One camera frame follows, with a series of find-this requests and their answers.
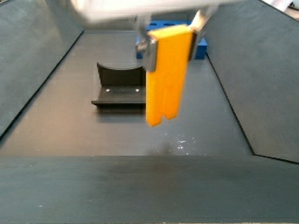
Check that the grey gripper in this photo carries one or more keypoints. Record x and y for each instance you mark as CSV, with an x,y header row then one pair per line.
x,y
104,10

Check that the yellow double-square peg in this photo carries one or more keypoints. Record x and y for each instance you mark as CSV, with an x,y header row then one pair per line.
x,y
165,82

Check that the blue foam shape board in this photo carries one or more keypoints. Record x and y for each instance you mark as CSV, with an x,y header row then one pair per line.
x,y
202,48

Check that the black curved peg holder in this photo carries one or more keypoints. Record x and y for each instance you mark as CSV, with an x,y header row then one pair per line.
x,y
122,86

